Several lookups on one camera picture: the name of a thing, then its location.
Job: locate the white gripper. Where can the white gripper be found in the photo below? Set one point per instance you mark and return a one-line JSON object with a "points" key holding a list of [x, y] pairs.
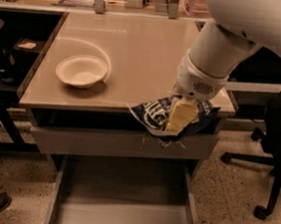
{"points": [[197, 80]]}

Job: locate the blue chip bag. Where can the blue chip bag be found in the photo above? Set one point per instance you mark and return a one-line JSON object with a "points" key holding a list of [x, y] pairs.
{"points": [[155, 114]]}

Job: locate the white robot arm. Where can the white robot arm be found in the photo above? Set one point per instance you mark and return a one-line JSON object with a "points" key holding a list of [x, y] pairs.
{"points": [[236, 30]]}

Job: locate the closed grey top drawer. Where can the closed grey top drawer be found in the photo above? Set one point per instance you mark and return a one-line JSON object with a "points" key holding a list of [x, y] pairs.
{"points": [[107, 142]]}

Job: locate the grey drawer cabinet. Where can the grey drawer cabinet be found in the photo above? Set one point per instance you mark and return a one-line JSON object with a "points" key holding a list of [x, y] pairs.
{"points": [[142, 55]]}

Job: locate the open grey middle drawer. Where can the open grey middle drawer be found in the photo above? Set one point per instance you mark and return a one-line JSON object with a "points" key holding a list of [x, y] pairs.
{"points": [[113, 190]]}

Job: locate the pink plastic crate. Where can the pink plastic crate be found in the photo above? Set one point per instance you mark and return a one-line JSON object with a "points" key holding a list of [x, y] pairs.
{"points": [[196, 8]]}

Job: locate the white paper bowl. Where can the white paper bowl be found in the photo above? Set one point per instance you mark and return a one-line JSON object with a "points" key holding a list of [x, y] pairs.
{"points": [[82, 72]]}

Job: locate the black office chair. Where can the black office chair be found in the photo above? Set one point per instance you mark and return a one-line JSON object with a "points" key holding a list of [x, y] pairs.
{"points": [[271, 143]]}

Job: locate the black chair base left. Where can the black chair base left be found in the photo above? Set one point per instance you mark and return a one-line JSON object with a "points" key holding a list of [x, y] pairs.
{"points": [[11, 77]]}

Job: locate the metal frame post middle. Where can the metal frame post middle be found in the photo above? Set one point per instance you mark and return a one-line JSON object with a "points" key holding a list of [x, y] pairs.
{"points": [[172, 9]]}

